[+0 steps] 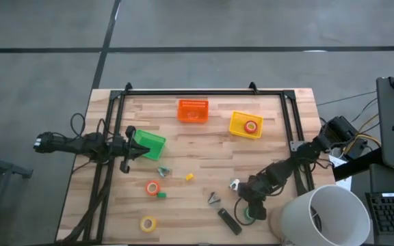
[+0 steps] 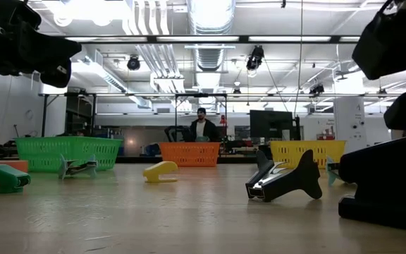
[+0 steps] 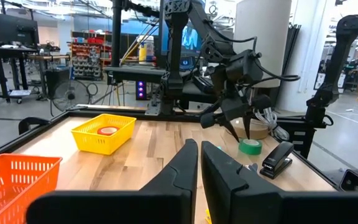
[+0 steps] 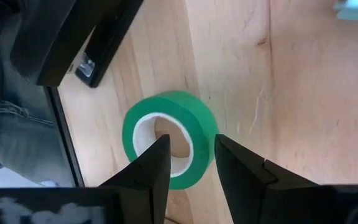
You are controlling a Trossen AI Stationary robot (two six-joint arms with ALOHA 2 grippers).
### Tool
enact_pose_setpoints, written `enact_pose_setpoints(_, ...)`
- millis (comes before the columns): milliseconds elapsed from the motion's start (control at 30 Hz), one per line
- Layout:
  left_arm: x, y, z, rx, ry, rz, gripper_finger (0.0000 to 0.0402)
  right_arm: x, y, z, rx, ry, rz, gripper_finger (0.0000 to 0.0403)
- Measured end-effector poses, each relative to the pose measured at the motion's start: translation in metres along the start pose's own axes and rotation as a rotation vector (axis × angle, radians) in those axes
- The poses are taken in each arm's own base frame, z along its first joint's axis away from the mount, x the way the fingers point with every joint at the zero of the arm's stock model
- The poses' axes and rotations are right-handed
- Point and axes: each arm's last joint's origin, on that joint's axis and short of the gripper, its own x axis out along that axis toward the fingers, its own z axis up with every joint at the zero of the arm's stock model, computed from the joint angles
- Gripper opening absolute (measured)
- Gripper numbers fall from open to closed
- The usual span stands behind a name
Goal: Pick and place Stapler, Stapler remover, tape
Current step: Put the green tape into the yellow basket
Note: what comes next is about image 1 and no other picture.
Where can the green tape roll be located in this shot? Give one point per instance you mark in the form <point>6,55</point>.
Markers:
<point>247,215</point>

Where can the white paper sheet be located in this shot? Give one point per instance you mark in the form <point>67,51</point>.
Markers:
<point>344,182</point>

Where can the white cylindrical lampshade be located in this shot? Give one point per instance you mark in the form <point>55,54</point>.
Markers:
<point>337,222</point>

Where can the black bar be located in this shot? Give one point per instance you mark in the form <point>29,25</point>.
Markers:
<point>357,165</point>

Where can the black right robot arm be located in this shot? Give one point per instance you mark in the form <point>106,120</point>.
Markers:
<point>279,172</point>

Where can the red tape roll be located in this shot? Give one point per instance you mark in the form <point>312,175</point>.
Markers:
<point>246,126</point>

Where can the black metal table frame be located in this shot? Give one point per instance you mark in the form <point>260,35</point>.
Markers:
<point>200,92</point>

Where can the small yellow stapler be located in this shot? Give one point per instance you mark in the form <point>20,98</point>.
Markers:
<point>189,177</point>

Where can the orange tape roll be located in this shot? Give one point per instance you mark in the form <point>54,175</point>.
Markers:
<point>147,188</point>

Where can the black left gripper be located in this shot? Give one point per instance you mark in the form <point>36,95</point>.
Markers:
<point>123,148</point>

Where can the orange plastic basket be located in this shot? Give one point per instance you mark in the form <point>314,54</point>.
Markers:
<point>193,111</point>

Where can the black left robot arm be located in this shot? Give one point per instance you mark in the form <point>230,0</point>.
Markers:
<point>67,145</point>

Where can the yellow tape roll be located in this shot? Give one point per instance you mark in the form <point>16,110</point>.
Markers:
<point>142,224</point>

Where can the small green stapler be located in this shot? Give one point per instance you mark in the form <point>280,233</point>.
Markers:
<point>161,195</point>

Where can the black power box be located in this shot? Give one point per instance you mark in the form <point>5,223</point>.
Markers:
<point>358,150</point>

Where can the yellow plastic basket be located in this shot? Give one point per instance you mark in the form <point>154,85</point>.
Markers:
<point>238,124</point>

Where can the green plastic basket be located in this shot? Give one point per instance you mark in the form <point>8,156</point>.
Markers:
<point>156,145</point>

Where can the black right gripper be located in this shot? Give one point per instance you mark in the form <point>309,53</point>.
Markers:
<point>253,198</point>

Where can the black keyboard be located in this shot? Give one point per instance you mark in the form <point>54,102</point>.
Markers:
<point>393,213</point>

